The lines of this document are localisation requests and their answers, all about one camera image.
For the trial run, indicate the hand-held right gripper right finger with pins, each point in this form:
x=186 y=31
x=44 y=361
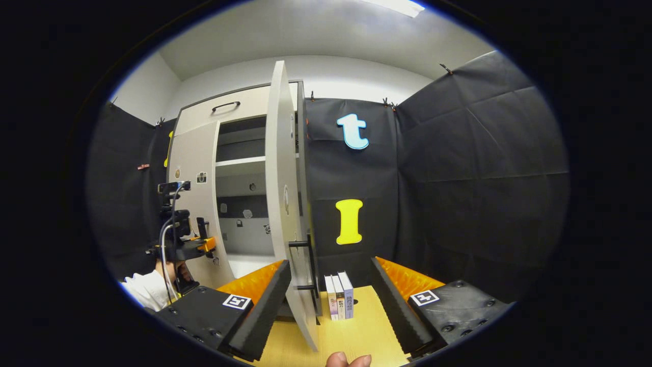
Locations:
x=400 y=311

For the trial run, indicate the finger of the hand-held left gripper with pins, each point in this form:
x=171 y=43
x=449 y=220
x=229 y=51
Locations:
x=208 y=244

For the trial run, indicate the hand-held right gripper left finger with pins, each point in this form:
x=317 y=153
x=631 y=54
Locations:
x=262 y=311

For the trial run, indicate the grey double-door shoe cabinet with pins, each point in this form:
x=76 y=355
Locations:
x=239 y=162

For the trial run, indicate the white book purple spine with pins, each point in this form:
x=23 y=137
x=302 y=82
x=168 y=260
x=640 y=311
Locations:
x=348 y=295

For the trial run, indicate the black binder clip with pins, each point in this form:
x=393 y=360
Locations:
x=113 y=101
x=389 y=104
x=445 y=68
x=160 y=121

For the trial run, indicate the black backdrop cloth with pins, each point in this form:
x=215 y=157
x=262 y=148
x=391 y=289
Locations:
x=458 y=178

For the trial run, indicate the long ceiling light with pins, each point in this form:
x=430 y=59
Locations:
x=400 y=6

